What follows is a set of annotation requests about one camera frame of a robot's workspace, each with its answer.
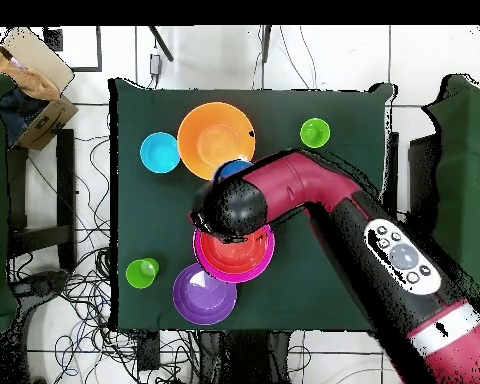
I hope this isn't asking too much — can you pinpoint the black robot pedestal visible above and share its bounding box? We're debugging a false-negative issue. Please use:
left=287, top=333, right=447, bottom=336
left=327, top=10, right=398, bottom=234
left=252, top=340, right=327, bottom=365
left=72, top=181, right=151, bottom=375
left=197, top=330, right=293, bottom=384

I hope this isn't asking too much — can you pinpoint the dark green table cloth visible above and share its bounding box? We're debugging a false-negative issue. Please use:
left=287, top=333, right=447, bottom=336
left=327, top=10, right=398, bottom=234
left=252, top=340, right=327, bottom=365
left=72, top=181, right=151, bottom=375
left=107, top=77, right=397, bottom=333

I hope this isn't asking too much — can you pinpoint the black side furniture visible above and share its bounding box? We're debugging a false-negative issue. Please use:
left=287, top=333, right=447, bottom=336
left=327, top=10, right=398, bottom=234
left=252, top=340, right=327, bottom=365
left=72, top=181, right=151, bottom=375
left=407, top=133, right=441, bottom=225

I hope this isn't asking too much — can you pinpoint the small light blue bowl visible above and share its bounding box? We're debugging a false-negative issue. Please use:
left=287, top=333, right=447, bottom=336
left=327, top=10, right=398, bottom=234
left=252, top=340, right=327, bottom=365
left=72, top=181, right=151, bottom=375
left=139, top=132, right=182, bottom=175

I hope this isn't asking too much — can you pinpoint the large orange bowl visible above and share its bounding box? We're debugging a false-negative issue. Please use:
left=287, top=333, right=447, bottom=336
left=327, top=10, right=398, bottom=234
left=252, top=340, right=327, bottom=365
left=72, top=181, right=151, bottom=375
left=176, top=101, right=257, bottom=181

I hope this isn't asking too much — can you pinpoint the large red bowl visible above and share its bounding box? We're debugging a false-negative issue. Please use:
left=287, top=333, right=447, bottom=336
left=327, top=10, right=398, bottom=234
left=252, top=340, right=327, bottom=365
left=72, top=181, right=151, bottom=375
left=199, top=233, right=270, bottom=275

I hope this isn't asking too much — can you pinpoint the black square frame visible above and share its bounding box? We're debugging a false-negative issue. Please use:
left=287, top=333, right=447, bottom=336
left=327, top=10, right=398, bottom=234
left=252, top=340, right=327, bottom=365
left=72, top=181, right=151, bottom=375
left=43, top=25, right=103, bottom=73

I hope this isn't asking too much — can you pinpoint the black tripod leg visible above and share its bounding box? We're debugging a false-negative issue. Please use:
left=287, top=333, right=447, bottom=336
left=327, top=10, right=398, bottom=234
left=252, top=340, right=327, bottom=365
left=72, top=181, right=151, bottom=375
left=261, top=25, right=272, bottom=63
left=147, top=25, right=175, bottom=63

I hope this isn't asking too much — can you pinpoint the black stool frame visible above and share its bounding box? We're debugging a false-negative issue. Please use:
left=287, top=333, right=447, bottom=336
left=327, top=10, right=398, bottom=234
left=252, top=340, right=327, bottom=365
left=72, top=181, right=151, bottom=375
left=7, top=128, right=78, bottom=273

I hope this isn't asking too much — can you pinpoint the cardboard box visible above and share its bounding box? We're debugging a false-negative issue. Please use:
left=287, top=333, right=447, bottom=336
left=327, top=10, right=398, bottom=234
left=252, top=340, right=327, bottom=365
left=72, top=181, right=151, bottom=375
left=0, top=26, right=80, bottom=152

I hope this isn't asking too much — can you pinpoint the green cup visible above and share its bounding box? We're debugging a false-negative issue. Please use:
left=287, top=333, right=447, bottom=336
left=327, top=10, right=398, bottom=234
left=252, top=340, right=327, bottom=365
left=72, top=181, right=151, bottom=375
left=299, top=117, right=332, bottom=150
left=125, top=257, right=160, bottom=290

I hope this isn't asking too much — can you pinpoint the purple bowl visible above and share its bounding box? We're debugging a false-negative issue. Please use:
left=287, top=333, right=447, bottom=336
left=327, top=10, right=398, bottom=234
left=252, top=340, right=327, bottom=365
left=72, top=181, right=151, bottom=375
left=172, top=262, right=238, bottom=326

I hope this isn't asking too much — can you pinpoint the large pink bowl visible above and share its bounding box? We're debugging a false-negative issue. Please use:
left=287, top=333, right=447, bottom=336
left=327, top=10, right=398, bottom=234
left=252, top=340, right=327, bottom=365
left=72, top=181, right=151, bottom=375
left=192, top=223, right=276, bottom=284

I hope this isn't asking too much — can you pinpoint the medium blue bowl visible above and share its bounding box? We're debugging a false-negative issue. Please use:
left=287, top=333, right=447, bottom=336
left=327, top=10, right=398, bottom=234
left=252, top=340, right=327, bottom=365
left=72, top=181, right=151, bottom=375
left=213, top=158, right=254, bottom=180

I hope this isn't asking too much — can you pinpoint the brown cloth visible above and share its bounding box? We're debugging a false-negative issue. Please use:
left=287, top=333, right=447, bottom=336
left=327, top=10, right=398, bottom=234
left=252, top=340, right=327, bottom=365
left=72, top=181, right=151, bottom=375
left=0, top=39, right=61, bottom=101

